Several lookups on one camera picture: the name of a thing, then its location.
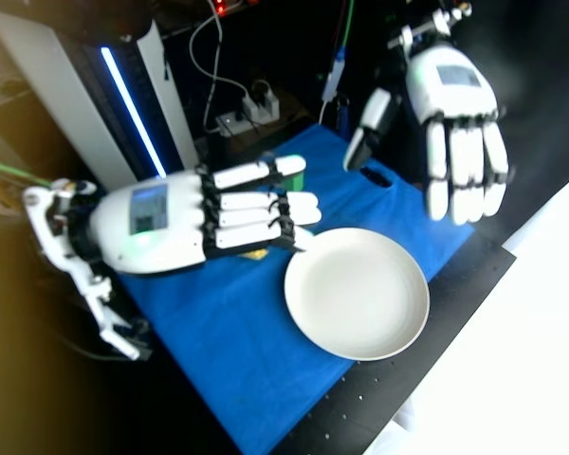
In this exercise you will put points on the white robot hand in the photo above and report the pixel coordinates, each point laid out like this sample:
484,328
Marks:
118,227
436,90

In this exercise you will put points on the bag of yellow corn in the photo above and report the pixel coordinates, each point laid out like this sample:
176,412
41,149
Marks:
256,255

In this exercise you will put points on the green rectangular block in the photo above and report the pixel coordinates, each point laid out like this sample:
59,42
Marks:
298,182

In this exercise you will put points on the white hanging adapter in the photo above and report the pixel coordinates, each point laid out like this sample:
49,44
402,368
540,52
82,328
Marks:
333,76

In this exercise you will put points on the white column with blue light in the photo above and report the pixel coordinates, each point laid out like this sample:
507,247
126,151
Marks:
66,99

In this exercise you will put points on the white power strip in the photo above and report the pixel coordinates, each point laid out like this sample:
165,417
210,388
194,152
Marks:
232,122

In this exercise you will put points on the white round plate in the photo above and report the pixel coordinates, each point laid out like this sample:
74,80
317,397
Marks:
360,294

